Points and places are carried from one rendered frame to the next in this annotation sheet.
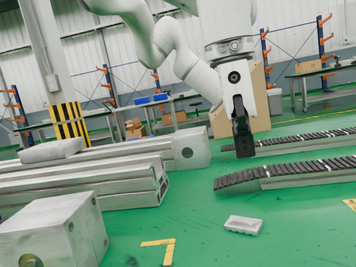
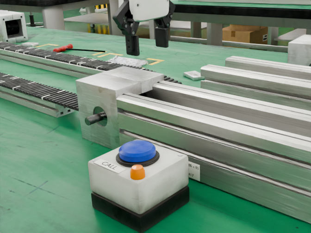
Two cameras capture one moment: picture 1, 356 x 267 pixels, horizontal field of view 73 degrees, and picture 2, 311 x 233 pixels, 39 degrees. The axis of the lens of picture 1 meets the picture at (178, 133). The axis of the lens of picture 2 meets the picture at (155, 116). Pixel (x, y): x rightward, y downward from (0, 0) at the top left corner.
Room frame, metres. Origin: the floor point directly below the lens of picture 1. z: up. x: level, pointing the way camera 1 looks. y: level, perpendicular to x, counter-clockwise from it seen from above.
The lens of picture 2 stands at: (1.18, 0.34, 1.05)
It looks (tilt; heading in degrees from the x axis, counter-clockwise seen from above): 21 degrees down; 211
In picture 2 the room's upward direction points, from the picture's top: 3 degrees counter-clockwise
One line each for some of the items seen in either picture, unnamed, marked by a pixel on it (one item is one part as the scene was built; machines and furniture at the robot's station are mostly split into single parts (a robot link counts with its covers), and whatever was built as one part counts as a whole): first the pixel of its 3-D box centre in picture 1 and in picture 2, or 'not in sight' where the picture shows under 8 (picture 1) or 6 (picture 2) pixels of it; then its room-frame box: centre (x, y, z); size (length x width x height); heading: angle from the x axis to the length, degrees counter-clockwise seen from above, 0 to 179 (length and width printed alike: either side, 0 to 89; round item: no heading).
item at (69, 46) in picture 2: not in sight; (82, 50); (0.20, -0.49, 0.79); 0.16 x 0.08 x 0.02; 92
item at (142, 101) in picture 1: (145, 126); not in sight; (3.73, 0.48, 0.50); 1.03 x 0.55 x 1.01; 94
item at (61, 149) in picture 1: (54, 153); not in sight; (0.76, 0.40, 0.87); 0.16 x 0.11 x 0.07; 77
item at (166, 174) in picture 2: not in sight; (144, 177); (0.81, 0.10, 0.81); 0.10 x 0.08 x 0.06; 167
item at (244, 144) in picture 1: (243, 140); (165, 30); (0.38, -0.10, 0.89); 0.03 x 0.03 x 0.07; 77
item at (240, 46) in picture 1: (229, 51); not in sight; (0.43, -0.12, 1.04); 0.09 x 0.08 x 0.03; 167
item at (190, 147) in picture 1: (192, 146); (116, 108); (0.67, -0.03, 0.83); 0.12 x 0.09 x 0.10; 167
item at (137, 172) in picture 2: not in sight; (137, 171); (0.86, 0.12, 0.85); 0.01 x 0.01 x 0.01
